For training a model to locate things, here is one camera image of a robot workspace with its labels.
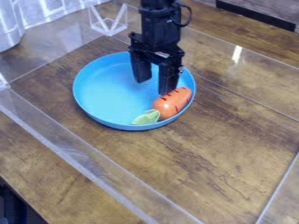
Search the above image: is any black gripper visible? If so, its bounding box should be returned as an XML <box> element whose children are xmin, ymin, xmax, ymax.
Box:
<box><xmin>128</xmin><ymin>7</ymin><xmax>185</xmax><ymax>95</ymax></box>

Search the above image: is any orange toy carrot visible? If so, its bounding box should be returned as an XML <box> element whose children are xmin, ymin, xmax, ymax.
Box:
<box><xmin>132</xmin><ymin>87</ymin><xmax>192</xmax><ymax>125</ymax></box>

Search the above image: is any blue round tray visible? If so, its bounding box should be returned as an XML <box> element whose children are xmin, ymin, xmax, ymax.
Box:
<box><xmin>72</xmin><ymin>52</ymin><xmax>196</xmax><ymax>131</ymax></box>

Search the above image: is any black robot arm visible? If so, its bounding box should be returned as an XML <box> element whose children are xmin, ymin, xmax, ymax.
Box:
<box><xmin>128</xmin><ymin>0</ymin><xmax>184</xmax><ymax>95</ymax></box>

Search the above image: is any clear acrylic triangular stand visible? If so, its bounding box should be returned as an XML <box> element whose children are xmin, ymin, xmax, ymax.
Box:
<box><xmin>88</xmin><ymin>4</ymin><xmax>126</xmax><ymax>37</ymax></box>

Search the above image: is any dark bar at back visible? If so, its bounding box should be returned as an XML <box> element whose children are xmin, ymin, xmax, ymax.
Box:
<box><xmin>216</xmin><ymin>0</ymin><xmax>299</xmax><ymax>33</ymax></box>

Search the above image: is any white patterned curtain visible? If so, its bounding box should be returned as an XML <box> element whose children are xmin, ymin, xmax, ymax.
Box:
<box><xmin>0</xmin><ymin>0</ymin><xmax>110</xmax><ymax>53</ymax></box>

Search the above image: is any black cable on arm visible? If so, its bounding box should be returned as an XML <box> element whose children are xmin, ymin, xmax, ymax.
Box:
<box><xmin>169</xmin><ymin>1</ymin><xmax>193</xmax><ymax>28</ymax></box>

